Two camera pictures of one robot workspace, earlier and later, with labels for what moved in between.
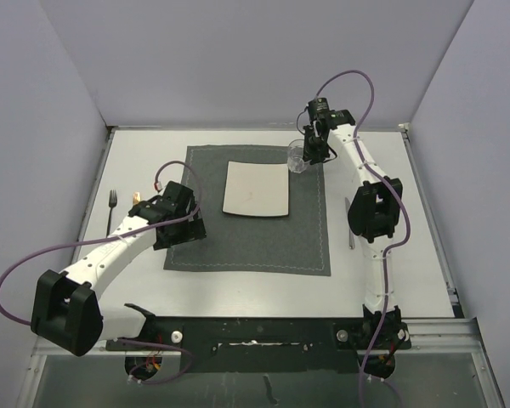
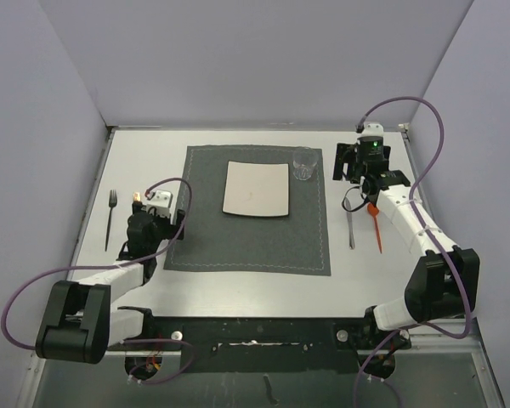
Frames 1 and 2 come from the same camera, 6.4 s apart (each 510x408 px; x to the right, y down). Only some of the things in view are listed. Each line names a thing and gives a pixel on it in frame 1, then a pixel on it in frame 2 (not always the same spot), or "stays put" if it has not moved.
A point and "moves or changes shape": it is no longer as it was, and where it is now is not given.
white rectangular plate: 256,189 stays put
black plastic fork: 112,203 stays put
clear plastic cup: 296,161 moves or changes shape
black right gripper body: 314,149 -> 348,155
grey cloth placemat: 292,244 stays put
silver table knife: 351,234 stays put
